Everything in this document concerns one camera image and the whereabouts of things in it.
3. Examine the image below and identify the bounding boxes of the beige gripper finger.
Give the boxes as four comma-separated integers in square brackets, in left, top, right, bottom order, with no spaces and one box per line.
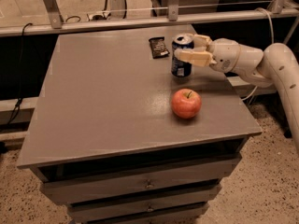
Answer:
[174,49,216,67]
[187,34,212,48]

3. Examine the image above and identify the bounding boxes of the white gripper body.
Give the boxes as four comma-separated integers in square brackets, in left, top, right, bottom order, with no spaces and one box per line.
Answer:
[207,38,241,73]

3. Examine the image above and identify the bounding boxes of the blue pepsi can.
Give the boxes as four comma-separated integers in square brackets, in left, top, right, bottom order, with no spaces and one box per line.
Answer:
[171,34,194,77]

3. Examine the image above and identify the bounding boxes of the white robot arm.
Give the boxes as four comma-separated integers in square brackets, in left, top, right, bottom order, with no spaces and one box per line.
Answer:
[174,34,299,151]

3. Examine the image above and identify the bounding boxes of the black snack packet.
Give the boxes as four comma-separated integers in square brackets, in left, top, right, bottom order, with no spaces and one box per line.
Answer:
[149,36,170,59]

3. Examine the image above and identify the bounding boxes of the red apple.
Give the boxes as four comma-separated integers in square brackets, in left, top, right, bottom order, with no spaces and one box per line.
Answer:
[171,89,202,119]

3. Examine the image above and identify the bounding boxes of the grey drawer cabinet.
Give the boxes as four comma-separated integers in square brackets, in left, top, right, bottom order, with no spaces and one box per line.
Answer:
[16,24,263,224]

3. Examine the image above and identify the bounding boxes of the metal railing bar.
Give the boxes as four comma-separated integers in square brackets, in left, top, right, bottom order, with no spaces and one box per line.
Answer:
[0,7,299,37]

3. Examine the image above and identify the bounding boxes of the top grey drawer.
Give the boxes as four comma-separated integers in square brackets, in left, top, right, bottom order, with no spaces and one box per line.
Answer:
[41,153,241,204]

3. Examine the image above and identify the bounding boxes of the grey drawer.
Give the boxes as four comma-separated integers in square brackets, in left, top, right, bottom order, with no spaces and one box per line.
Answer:
[68,184,221,222]
[83,203,210,224]
[41,153,241,204]

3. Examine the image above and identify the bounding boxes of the middle grey drawer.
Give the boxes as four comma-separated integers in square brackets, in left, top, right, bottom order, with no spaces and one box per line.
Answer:
[68,184,221,222]

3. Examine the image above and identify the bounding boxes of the bottom grey drawer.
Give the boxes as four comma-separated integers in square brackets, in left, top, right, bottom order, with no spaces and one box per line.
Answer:
[83,203,210,224]

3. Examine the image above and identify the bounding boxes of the white cable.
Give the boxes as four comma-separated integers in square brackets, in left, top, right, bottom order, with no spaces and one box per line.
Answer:
[241,7,276,102]

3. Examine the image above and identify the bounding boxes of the black cable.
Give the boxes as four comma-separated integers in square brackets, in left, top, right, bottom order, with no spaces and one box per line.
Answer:
[7,22,34,126]

